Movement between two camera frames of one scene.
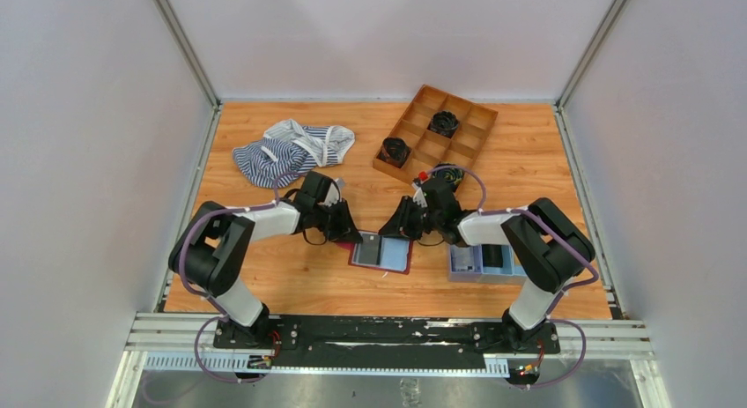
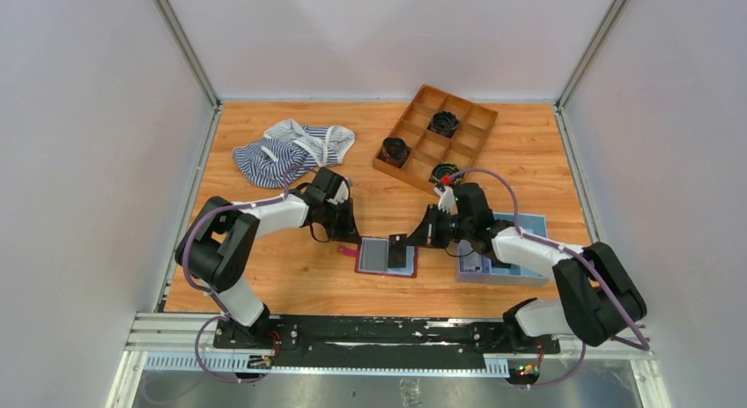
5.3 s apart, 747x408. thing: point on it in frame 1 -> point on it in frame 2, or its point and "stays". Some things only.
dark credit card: x=370 y=249 -> x=397 y=250
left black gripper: x=334 y=219 stays
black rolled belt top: x=444 y=123 stays
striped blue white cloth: x=290 y=147 stays
